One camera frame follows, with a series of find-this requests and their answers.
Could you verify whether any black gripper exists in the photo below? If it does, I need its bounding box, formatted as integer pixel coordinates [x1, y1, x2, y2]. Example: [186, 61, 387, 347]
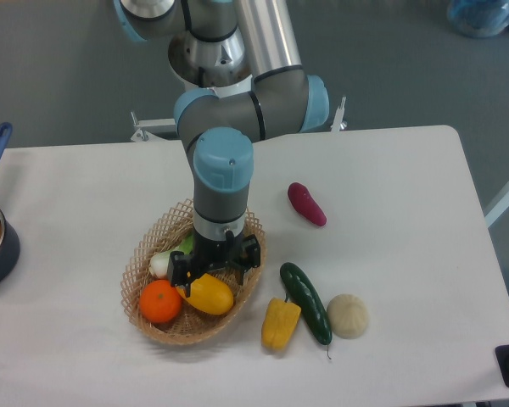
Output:
[168, 231, 261, 298]

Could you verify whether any yellow mango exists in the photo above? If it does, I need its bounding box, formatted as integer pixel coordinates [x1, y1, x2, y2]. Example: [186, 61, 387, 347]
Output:
[176, 274, 234, 315]

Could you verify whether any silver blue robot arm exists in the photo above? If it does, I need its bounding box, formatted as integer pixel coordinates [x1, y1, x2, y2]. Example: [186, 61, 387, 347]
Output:
[115, 1, 329, 289]

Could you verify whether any woven wicker basket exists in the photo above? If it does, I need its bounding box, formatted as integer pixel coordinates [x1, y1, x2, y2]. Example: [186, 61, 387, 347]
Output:
[120, 198, 266, 346]

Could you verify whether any green bok choy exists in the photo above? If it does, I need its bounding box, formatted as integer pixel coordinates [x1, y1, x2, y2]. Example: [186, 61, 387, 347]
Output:
[148, 234, 193, 279]

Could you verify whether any orange fruit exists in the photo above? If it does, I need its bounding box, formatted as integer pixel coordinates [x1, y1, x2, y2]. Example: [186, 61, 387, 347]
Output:
[139, 280, 182, 324]

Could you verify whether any yellow bell pepper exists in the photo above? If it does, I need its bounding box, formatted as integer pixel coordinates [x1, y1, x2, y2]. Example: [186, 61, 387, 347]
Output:
[261, 298, 301, 351]

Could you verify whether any green cucumber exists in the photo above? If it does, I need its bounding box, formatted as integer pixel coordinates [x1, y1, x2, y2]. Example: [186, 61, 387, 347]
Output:
[279, 262, 333, 360]

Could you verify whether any purple sweet potato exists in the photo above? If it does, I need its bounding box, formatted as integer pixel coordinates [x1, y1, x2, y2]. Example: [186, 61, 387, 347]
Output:
[287, 182, 327, 227]

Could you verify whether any beige steamed bun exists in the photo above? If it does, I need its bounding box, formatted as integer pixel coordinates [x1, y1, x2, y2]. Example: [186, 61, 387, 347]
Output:
[327, 293, 370, 339]

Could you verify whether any blue plastic bag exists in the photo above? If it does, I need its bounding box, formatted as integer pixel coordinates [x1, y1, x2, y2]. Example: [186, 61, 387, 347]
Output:
[447, 0, 509, 39]

